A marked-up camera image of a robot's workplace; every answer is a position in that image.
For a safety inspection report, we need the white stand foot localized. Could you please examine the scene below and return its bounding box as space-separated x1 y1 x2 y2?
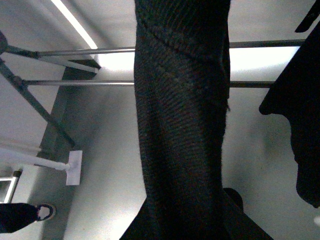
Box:
0 148 83 186

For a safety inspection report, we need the black t-shirt blue print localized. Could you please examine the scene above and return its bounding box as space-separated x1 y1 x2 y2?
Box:
259 24 320 208

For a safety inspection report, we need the person leg and shoe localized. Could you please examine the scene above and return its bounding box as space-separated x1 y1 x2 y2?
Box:
0 203 57 234

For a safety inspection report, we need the lower rack rail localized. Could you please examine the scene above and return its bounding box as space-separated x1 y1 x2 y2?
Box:
22 80 274 89

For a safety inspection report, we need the rack rail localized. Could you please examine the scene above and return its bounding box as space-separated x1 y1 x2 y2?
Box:
37 39 305 57
22 80 274 89

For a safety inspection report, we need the upper rack rail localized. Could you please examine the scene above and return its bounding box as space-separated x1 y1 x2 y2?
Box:
37 39 305 57

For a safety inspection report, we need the rack side frame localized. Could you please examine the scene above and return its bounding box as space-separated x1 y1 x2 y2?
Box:
0 32 76 148

